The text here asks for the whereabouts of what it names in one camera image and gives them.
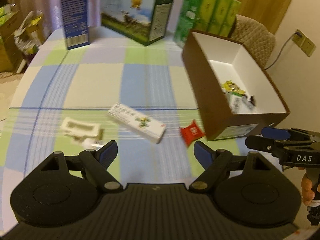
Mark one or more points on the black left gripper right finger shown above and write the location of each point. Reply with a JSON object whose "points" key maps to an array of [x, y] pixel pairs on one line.
{"points": [[215, 164]]}

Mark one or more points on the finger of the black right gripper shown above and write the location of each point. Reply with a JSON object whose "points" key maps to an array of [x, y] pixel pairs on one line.
{"points": [[258, 143], [293, 134]]}

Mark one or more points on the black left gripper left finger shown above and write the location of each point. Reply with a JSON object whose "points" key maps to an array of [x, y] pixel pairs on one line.
{"points": [[95, 164]]}

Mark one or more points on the yellow chestnut snack pouch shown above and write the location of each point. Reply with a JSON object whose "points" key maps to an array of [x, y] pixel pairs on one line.
{"points": [[230, 86]]}

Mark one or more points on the clear plastic case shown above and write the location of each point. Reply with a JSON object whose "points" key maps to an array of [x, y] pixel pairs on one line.
{"points": [[247, 105]]}

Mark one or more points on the green white throat spray box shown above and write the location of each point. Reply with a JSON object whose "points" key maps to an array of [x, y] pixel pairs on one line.
{"points": [[236, 103]]}

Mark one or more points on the person right hand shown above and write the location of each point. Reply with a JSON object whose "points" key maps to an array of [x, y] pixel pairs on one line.
{"points": [[307, 193]]}

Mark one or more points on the red snack packet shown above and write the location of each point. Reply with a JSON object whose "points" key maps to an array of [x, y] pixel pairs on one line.
{"points": [[191, 133]]}

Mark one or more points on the white plastic hook holder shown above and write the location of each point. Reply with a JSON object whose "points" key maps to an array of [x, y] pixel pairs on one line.
{"points": [[87, 134]]}

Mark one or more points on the black small object in box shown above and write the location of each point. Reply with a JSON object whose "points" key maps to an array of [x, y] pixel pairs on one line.
{"points": [[252, 100]]}

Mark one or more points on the brown cardboard storage box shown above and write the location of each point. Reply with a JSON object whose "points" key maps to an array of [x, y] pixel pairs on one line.
{"points": [[210, 61]]}

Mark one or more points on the white ointment box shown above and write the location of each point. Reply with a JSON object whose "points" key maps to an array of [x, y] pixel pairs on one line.
{"points": [[137, 122]]}

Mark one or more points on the checkered bed sheet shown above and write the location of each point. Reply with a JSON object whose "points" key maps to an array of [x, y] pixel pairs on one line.
{"points": [[83, 84]]}

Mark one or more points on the beige quilted chair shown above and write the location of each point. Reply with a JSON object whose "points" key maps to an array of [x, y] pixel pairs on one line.
{"points": [[255, 36]]}

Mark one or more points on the green tissue pack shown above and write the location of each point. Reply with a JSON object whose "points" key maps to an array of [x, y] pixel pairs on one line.
{"points": [[213, 16]]}

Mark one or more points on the brown cardboard boxes pile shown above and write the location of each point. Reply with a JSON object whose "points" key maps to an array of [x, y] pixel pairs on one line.
{"points": [[21, 37]]}

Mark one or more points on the green landscape gift box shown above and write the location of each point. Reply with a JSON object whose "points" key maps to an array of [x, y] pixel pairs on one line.
{"points": [[144, 21]]}

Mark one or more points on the blue tall carton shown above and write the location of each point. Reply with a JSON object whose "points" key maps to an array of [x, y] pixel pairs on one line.
{"points": [[75, 23]]}

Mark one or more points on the wall power socket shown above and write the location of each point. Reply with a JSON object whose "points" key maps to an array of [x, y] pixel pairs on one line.
{"points": [[304, 43]]}

